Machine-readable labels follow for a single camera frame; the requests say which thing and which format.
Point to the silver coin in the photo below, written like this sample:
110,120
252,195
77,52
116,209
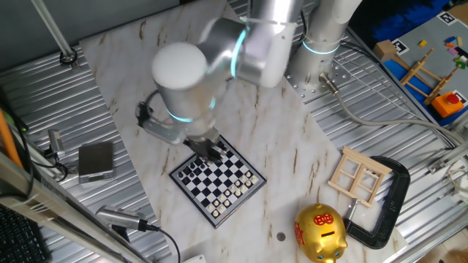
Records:
281,236

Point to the small silver camera on mount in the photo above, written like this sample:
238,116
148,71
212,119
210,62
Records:
55,140

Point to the blue board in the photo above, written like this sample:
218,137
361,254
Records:
409,98

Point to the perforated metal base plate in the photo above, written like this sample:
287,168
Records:
311,91

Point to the white power adapter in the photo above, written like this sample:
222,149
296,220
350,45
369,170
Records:
462,193

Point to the black keyboard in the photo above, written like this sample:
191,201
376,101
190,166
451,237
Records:
18,241

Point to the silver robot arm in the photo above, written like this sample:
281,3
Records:
183,95

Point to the blue toy brick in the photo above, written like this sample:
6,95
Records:
450,39

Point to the black white chessboard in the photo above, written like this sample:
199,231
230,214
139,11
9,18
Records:
210,182

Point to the cream toy brick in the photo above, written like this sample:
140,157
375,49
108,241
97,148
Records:
459,41

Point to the wrist camera on silver bracket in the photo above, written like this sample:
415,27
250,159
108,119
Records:
161,132

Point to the wooden easel frame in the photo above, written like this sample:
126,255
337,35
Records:
417,67

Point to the pink toy brick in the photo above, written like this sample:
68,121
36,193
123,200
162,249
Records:
453,51

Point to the golden piggy bank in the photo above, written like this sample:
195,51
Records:
321,233

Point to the black C-clamp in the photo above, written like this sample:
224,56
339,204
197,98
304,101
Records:
402,190

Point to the grey brick baseplate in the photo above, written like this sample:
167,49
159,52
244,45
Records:
431,36

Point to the green toy brick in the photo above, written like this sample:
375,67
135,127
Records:
460,65

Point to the silver finned camera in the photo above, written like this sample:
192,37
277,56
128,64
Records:
117,217

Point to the paper fiducial tag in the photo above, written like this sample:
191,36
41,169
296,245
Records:
461,96
447,17
400,46

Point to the aluminium frame bar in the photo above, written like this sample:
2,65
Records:
55,206

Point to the orange box with red button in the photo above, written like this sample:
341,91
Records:
444,106

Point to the silver digital scale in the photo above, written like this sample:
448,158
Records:
96,159

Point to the orange pole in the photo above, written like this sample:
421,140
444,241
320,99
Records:
8,140

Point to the blue foam sheet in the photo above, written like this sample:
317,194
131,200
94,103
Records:
402,22

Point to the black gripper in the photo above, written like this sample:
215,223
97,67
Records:
204,146

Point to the white camera pole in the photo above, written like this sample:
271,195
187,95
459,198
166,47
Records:
51,27

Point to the metal corner bracket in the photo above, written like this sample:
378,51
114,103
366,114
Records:
437,166

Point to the wooden cube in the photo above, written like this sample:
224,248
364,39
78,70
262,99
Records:
384,51

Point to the yellow toy brick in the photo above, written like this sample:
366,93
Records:
422,43

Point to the wooden window frame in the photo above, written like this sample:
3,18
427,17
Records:
367,159

